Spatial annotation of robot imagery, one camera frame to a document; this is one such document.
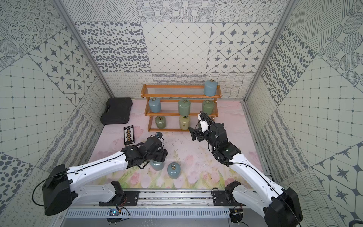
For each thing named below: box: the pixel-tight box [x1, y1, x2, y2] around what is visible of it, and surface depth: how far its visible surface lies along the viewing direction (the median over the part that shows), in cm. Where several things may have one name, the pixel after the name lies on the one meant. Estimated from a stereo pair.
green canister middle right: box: [202, 99, 216, 115], surface depth 90 cm
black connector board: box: [123, 125, 135, 145], surface depth 100 cm
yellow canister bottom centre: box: [179, 115, 191, 131], surface depth 98 cm
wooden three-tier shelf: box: [140, 83, 222, 132], surface depth 94 cm
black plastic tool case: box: [100, 97, 133, 125], surface depth 110 cm
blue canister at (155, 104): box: [148, 97, 162, 114], surface depth 91 cm
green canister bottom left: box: [155, 115, 167, 130], surface depth 99 cm
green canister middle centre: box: [178, 99, 191, 117], surface depth 88 cm
